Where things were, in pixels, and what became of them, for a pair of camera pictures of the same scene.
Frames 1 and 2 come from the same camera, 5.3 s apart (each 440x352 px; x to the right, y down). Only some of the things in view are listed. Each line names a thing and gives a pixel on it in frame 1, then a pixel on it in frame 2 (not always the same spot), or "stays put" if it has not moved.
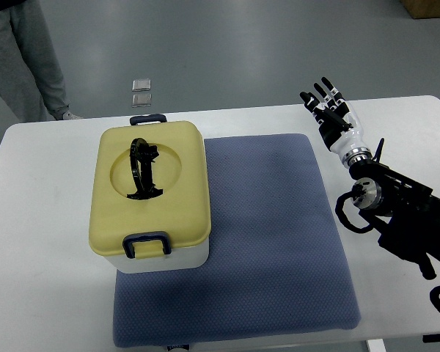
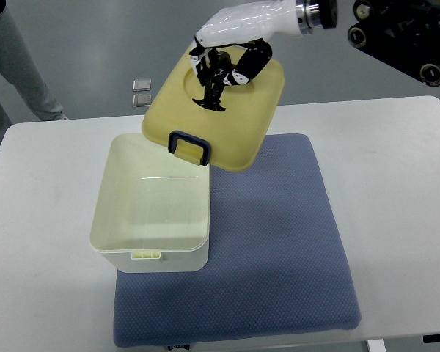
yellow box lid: [180, 171] -> [232, 139]
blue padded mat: [275, 266] stays put
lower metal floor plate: [141, 100] stays put
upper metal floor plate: [141, 85] stays put
